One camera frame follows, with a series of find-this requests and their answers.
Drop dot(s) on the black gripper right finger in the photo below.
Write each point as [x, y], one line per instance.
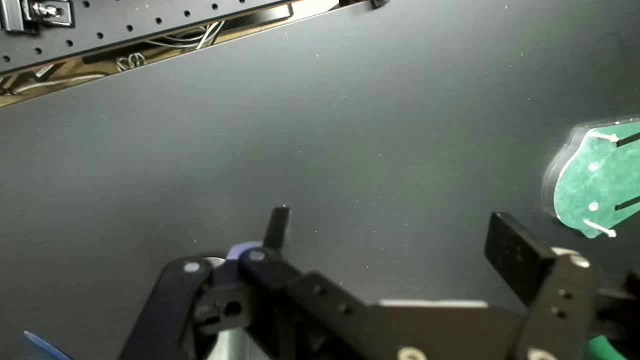
[527, 261]

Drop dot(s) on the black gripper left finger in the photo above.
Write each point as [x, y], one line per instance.
[166, 313]

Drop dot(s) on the green plate with bolts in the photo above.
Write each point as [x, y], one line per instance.
[591, 182]

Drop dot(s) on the black perforated pegboard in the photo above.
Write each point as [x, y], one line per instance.
[133, 23]

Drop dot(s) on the black bracket on pegboard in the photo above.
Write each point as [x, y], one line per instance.
[41, 12]

